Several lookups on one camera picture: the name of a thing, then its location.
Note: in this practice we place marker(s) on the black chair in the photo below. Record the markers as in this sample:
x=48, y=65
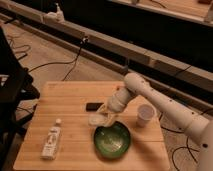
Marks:
x=17, y=87

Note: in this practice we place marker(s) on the long metal rail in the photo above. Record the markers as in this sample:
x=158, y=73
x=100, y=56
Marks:
x=173, y=52

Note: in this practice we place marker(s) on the white plastic bottle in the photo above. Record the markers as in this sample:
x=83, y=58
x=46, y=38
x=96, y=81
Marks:
x=51, y=142

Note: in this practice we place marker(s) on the white clamp on rail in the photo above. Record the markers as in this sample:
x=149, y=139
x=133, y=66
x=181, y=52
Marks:
x=58, y=15

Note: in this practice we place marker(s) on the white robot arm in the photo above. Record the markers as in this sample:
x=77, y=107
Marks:
x=195, y=126

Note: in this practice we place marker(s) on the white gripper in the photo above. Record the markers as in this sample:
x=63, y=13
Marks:
x=116, y=104

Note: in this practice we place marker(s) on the black rectangular block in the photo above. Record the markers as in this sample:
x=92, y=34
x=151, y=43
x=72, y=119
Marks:
x=93, y=106

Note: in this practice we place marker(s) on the green ceramic bowl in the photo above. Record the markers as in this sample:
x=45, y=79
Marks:
x=112, y=142

